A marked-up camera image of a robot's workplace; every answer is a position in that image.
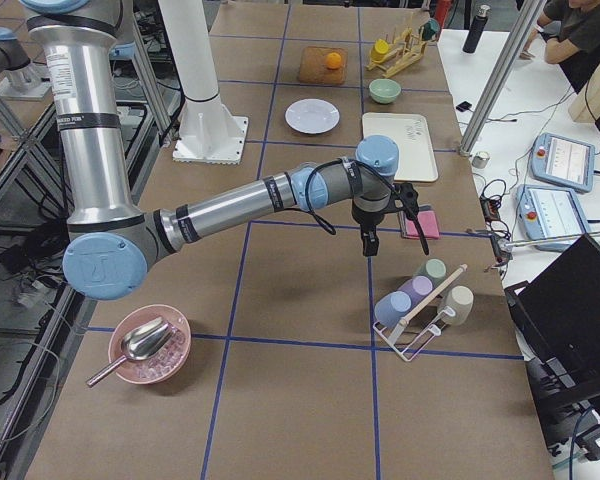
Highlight dark green mug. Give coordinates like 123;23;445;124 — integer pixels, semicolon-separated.
419;18;440;42

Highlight white plate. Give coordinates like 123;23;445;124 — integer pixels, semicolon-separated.
285;98;340;135

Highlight blue cup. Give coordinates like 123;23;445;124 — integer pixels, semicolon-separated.
374;291;412;328

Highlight black monitor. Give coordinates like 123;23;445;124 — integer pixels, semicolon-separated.
505;234;600;414

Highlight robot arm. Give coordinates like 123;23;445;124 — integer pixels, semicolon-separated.
24;1;399;300

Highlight cream bear tray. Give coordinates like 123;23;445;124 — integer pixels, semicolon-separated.
362;112;439;183

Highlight metal scoop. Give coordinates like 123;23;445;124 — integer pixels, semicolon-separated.
86;317;174;388

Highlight seated person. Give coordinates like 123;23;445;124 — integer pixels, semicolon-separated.
519;0;600;92

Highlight small black device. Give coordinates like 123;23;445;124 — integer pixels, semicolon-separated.
456;101;472;112

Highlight purple cup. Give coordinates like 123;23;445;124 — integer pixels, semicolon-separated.
398;275;433;305

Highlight green cup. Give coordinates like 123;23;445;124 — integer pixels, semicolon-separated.
414;258;447;284

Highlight brown wooden tray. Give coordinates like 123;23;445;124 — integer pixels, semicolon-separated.
297;46;348;85

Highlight reacher grabber tool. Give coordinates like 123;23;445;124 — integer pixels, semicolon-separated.
465;228;600;271

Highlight far teach pendant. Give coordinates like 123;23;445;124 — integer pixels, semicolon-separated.
529;133;595;193

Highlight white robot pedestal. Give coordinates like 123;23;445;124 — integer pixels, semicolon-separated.
159;0;249;164

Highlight white cup rack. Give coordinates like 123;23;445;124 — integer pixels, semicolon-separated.
372;264;468;362

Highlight teach pendant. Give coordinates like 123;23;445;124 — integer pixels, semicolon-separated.
516;185;591;252
529;133;595;193

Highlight pink and grey cloths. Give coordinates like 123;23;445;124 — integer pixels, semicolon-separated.
398;204;440;239

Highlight near teach pendant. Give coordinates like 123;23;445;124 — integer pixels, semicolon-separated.
516;185;591;252

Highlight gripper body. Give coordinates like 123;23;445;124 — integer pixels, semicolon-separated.
352;208;385;249

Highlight green bowl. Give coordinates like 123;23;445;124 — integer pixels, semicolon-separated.
368;78;402;104

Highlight yellow mug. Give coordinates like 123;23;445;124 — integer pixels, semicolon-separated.
369;38;389;63

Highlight orange fruit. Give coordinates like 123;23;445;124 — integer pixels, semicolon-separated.
325;51;343;70

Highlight pink bowl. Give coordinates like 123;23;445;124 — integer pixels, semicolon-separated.
108;304;192;385

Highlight wooden dish rack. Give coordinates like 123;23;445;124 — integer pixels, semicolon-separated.
366;14;439;78

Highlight beige cup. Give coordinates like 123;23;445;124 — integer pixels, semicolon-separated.
438;285;474;326

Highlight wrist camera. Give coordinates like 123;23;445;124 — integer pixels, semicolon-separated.
396;182;419;221

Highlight aluminium frame post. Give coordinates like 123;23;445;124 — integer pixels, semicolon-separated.
458;0;545;157

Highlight small metal can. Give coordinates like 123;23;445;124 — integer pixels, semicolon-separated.
471;151;490;170

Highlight black water bottle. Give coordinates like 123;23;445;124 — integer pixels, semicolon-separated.
462;4;491;54

